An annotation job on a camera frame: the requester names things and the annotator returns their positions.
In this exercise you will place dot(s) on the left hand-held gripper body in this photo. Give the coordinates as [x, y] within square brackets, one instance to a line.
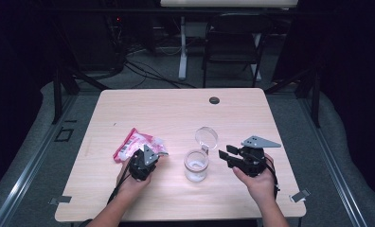
[141, 165]

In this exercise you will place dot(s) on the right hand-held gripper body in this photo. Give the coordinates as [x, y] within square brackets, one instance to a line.
[250, 160]

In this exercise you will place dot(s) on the pink and white plastic bag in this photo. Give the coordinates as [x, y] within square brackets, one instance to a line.
[128, 145]

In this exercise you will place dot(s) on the clear glass jar lid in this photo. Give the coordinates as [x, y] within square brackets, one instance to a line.
[206, 138]

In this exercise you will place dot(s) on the clear glass jar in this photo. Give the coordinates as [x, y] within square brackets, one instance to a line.
[195, 170]

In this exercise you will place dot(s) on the person's left hand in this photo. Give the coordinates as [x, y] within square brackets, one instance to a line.
[130, 186]

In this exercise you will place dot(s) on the person's right hand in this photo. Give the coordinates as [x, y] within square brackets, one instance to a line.
[261, 187]

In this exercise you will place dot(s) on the dark round table grommet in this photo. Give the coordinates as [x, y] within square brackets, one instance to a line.
[214, 101]

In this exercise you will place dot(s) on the grey table clip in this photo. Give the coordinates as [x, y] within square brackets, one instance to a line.
[300, 195]
[61, 200]

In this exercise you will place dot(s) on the black metal stand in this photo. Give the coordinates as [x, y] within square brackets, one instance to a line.
[316, 101]
[57, 94]

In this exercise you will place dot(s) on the black chair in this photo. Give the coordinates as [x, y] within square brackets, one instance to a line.
[236, 34]

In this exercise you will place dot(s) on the grey box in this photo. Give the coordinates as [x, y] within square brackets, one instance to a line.
[195, 30]

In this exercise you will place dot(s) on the dark computer tower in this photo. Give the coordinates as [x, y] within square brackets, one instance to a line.
[97, 44]

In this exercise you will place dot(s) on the white desk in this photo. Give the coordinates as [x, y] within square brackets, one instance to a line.
[226, 3]

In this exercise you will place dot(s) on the aluminium floor rail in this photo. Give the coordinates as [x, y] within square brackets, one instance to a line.
[18, 192]
[343, 195]

